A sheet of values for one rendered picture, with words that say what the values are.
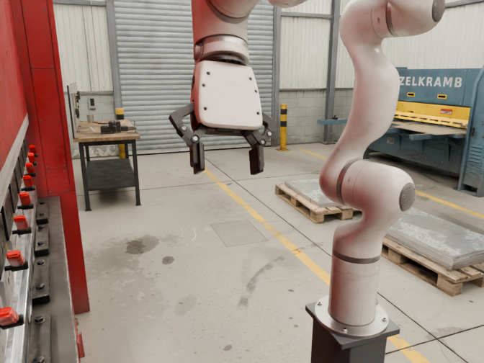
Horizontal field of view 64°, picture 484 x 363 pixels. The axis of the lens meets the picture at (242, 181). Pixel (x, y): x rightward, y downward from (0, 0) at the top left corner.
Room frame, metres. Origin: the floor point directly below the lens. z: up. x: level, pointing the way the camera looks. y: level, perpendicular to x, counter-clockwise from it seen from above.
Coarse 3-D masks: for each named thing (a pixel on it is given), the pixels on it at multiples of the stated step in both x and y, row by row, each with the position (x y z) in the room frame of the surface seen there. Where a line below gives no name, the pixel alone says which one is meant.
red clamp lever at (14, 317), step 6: (0, 312) 0.46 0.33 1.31; (6, 312) 0.46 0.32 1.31; (12, 312) 0.47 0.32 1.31; (0, 318) 0.45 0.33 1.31; (6, 318) 0.46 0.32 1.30; (12, 318) 0.47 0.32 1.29; (18, 318) 0.50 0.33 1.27; (0, 324) 0.48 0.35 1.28; (6, 324) 0.48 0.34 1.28; (12, 324) 0.51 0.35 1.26; (18, 324) 0.51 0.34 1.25
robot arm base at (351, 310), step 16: (336, 272) 0.87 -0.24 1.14; (352, 272) 0.85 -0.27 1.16; (368, 272) 0.84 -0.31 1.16; (336, 288) 0.87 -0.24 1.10; (352, 288) 0.84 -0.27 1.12; (368, 288) 0.84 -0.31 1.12; (320, 304) 0.93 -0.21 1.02; (336, 304) 0.87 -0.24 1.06; (352, 304) 0.84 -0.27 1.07; (368, 304) 0.85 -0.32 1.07; (320, 320) 0.87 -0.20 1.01; (336, 320) 0.86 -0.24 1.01; (352, 320) 0.84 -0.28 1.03; (368, 320) 0.85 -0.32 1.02; (384, 320) 0.86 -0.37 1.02; (352, 336) 0.81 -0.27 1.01; (368, 336) 0.81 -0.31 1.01
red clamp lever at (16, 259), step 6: (12, 252) 0.64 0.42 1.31; (18, 252) 0.64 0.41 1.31; (6, 258) 0.63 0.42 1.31; (12, 258) 0.64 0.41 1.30; (18, 258) 0.64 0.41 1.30; (12, 264) 0.66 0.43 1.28; (18, 264) 0.66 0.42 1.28; (24, 264) 0.69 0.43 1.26; (6, 270) 0.68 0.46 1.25; (12, 270) 0.68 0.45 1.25; (18, 270) 0.69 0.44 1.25
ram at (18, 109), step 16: (0, 0) 1.62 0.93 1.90; (0, 16) 1.51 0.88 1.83; (0, 32) 1.41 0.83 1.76; (0, 48) 1.32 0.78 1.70; (16, 48) 2.15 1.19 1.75; (0, 64) 1.25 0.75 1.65; (16, 64) 1.97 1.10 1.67; (0, 80) 1.18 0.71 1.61; (16, 80) 1.81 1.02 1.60; (0, 96) 1.11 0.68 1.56; (16, 96) 1.67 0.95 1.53; (0, 112) 1.05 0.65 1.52; (16, 112) 1.54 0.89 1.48; (0, 128) 1.00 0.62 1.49; (16, 128) 1.44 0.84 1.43; (0, 144) 0.95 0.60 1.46; (0, 160) 0.90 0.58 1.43; (16, 160) 1.26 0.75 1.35; (0, 208) 0.78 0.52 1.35
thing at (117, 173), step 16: (80, 128) 5.28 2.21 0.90; (96, 128) 5.28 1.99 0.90; (112, 128) 4.83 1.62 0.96; (128, 128) 4.91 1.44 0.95; (80, 144) 4.47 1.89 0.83; (96, 144) 4.53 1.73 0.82; (112, 144) 4.59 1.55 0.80; (96, 160) 6.09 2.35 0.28; (112, 160) 6.08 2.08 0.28; (128, 160) 6.09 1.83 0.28; (96, 176) 5.05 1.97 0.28; (112, 176) 5.05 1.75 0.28; (128, 176) 5.05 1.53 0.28
